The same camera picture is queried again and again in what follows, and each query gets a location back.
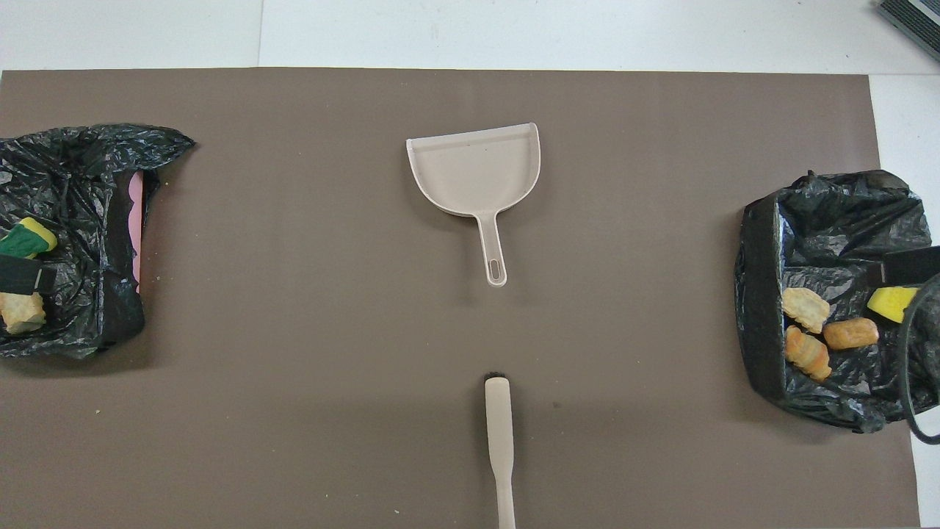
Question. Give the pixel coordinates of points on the right black-lined bin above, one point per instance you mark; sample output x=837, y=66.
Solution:
x=73, y=169

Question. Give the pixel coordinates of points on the green backed yellow sponge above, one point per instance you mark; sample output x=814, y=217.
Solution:
x=26, y=239

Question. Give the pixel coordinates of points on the beige hand brush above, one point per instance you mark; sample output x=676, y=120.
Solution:
x=499, y=419

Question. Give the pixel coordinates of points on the brown bread roll toy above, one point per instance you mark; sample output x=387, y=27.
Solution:
x=850, y=333

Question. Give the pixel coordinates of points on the black-lined bin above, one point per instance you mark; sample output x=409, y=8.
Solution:
x=73, y=169
x=830, y=228

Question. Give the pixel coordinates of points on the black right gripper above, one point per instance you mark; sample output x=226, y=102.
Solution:
x=914, y=266

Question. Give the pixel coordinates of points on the yellow sponge piece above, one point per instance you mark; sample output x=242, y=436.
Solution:
x=890, y=303

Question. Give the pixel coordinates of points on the pale pastry toy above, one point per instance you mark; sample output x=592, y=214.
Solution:
x=805, y=308

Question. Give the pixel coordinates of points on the beige plastic dustpan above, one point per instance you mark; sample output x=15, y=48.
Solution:
x=474, y=169

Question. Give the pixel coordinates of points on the pink plastic bin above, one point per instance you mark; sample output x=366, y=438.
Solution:
x=136, y=220

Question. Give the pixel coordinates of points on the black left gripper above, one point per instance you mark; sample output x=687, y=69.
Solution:
x=22, y=274

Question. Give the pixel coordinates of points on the left black-lined bin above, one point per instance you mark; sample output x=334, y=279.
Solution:
x=830, y=228

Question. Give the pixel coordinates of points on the brown table mat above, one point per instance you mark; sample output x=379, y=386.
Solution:
x=661, y=147

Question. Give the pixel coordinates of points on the dark ribbed grey device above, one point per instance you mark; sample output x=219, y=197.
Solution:
x=918, y=18

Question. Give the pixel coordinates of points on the striped orange croissant toy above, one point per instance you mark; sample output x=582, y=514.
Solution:
x=22, y=312
x=808, y=354

